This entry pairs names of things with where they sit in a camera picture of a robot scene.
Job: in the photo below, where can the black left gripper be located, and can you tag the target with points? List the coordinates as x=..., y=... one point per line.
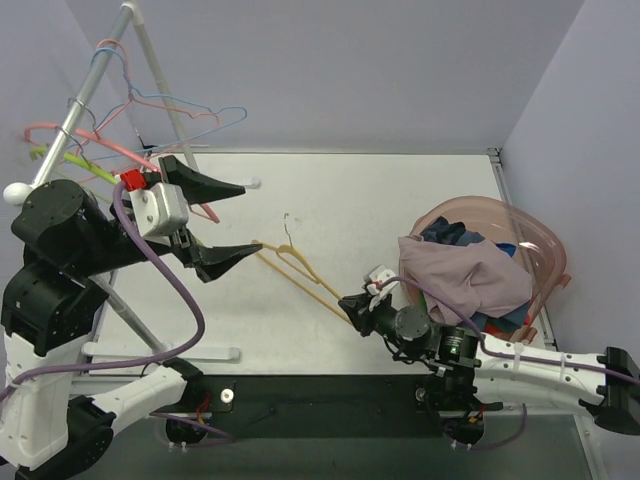
x=181, y=240

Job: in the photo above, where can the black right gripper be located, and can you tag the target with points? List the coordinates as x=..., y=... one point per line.
x=363, y=314

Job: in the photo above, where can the yellow plastic hanger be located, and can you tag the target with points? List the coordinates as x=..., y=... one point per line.
x=286, y=260

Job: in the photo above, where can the green tank top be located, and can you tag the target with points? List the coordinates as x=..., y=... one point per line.
x=424, y=302

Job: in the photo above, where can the dark grey-blue tank top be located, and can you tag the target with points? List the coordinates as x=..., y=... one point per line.
x=441, y=231

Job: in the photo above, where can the mauve pink tank top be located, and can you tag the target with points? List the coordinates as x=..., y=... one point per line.
x=477, y=278

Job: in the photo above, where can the pink plastic hanger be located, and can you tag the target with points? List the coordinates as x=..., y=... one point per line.
x=120, y=150

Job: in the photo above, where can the pink wire hanger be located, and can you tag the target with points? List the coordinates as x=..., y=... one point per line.
x=175, y=107

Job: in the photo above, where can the blue tank top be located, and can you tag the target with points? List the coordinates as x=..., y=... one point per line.
x=508, y=248

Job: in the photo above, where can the lime green hanger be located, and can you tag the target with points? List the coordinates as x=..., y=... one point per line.
x=40, y=151

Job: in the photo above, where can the light blue wire hanger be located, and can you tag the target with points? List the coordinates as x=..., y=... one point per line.
x=223, y=118

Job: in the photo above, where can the red tank top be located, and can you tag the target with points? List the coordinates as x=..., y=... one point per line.
x=498, y=333

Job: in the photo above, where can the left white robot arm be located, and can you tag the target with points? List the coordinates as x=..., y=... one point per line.
x=49, y=309

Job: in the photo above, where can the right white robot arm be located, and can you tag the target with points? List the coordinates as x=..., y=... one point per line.
x=471, y=371

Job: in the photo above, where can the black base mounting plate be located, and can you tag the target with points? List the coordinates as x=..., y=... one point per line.
x=326, y=406

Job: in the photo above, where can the pink translucent plastic basin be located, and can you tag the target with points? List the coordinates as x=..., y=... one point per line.
x=539, y=251

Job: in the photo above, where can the silver clothes rack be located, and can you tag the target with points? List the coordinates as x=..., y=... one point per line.
x=43, y=56

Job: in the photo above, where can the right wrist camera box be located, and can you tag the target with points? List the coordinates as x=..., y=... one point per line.
x=379, y=284

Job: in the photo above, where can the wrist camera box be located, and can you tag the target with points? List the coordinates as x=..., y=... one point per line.
x=160, y=209
x=379, y=284

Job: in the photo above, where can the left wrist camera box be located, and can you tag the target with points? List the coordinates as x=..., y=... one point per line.
x=160, y=209

